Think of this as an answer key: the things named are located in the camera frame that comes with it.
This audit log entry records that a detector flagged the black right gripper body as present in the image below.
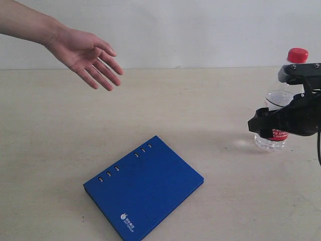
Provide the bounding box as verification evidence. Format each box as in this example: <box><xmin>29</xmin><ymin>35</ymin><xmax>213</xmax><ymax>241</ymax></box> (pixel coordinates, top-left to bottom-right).
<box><xmin>291</xmin><ymin>91</ymin><xmax>320</xmax><ymax>136</ymax></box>

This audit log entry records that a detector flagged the person's bare forearm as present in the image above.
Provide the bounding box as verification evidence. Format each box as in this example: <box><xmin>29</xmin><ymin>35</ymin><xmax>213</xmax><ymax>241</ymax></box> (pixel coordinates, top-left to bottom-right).
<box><xmin>1</xmin><ymin>1</ymin><xmax>66</xmax><ymax>47</ymax></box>

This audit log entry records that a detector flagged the clear plastic water bottle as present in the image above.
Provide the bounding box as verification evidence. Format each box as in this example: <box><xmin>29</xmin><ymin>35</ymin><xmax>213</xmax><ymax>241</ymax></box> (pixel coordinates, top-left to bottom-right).
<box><xmin>254</xmin><ymin>47</ymin><xmax>308</xmax><ymax>152</ymax></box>

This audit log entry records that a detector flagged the person's open hand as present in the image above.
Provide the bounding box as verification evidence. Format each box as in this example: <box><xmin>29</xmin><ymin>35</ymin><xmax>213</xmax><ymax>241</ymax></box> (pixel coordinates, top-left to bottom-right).
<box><xmin>44</xmin><ymin>28</ymin><xmax>123</xmax><ymax>91</ymax></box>

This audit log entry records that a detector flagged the blue ring binder notebook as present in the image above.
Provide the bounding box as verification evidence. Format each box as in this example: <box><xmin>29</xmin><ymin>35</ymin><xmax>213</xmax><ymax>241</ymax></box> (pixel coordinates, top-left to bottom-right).
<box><xmin>83</xmin><ymin>136</ymin><xmax>204</xmax><ymax>240</ymax></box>

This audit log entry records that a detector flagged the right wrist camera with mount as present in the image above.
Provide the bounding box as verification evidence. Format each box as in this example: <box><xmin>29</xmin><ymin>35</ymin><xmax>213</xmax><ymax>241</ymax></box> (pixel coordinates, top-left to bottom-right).
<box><xmin>278</xmin><ymin>62</ymin><xmax>320</xmax><ymax>93</ymax></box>

